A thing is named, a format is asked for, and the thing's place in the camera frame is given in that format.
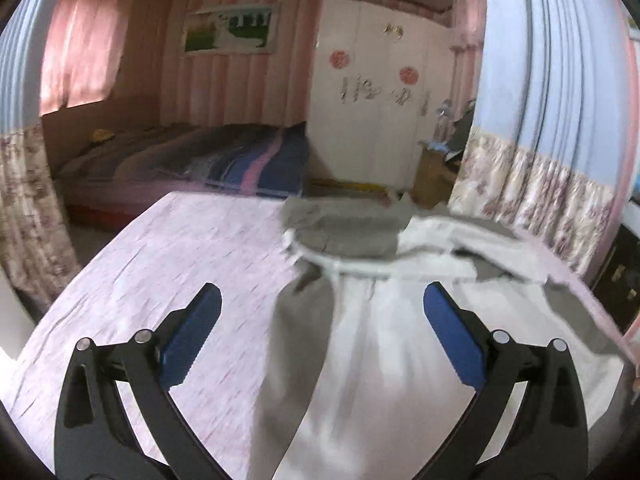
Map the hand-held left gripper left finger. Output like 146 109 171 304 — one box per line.
54 282 236 480

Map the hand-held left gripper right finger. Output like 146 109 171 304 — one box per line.
422 281 588 480

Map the olive and white jacket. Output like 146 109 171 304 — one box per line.
247 194 638 480

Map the pink floral tablecloth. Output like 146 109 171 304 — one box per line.
0 190 640 480

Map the wooden nightstand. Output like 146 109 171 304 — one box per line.
415 142 463 208

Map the black glass-front cabinet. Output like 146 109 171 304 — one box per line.
587 222 640 333

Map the bed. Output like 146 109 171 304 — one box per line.
42 95 311 233

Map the striped blanket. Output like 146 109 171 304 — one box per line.
187 122 311 198

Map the blue floral curtain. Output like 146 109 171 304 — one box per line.
447 0 633 281
0 0 83 311

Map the white wardrobe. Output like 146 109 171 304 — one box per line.
305 0 458 193

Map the pink curtain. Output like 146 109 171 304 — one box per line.
40 0 123 113

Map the framed wall picture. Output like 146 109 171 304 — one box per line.
182 2 277 56

